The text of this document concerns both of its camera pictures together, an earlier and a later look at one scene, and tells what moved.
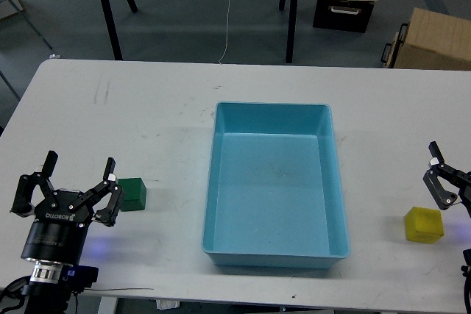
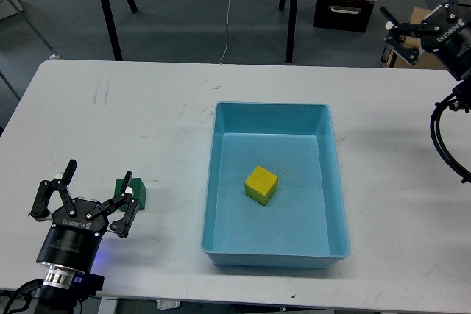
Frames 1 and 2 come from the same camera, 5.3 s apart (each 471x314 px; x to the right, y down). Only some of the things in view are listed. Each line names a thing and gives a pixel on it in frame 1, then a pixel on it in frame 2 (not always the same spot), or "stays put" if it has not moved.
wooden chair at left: [10, 5] stays put
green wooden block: [133, 194] stays put
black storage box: [346, 15] stays put
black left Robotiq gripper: [57, 234] -> [73, 237]
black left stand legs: [109, 18] stays put
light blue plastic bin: [274, 195] stays put
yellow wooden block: [424, 225] -> [261, 184]
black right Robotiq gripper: [441, 173] -> [447, 31]
